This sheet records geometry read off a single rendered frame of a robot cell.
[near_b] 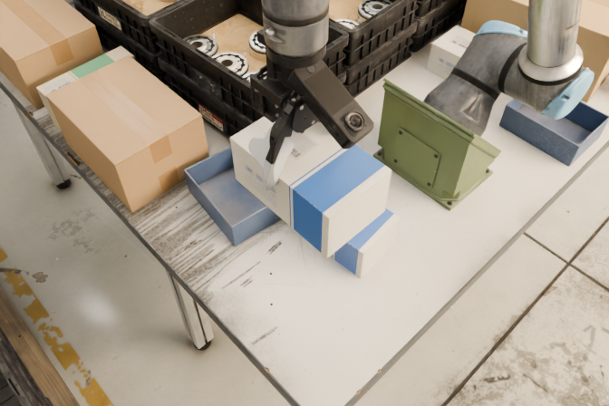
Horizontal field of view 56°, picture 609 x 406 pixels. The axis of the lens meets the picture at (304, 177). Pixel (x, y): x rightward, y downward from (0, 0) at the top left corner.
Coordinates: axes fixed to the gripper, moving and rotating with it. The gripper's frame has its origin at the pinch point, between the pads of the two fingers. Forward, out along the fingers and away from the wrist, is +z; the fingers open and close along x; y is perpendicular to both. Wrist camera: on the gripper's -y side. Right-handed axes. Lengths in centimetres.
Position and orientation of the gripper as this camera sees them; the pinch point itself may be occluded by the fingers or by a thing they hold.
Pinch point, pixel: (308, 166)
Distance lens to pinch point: 80.5
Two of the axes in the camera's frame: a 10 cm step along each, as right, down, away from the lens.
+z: 0.1, 6.7, 7.5
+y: -6.9, -5.4, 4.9
